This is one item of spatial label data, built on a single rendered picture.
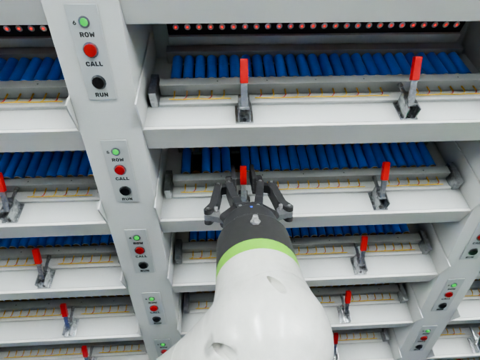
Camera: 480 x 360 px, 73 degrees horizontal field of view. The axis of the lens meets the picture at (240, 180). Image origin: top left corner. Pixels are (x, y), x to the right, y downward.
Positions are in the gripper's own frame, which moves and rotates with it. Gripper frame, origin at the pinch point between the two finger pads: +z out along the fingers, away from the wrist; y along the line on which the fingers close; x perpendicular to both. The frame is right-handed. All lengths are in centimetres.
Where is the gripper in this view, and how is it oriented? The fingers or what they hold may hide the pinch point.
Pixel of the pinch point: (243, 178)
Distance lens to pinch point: 59.8
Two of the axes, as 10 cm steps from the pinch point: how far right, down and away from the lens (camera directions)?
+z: -0.5, -4.1, 9.1
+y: 10.0, -0.3, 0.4
